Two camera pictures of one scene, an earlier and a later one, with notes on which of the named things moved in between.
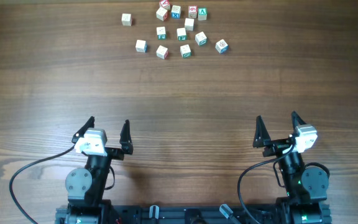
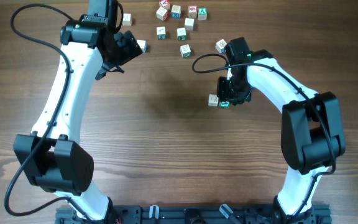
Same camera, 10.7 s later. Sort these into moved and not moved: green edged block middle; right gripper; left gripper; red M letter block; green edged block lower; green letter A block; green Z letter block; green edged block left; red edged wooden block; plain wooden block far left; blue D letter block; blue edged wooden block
Moved: right gripper; green Z letter block; red M letter block; left gripper
Not moved: green edged block lower; green letter A block; plain wooden block far left; blue D letter block; blue edged wooden block; green edged block left; red edged wooden block; green edged block middle
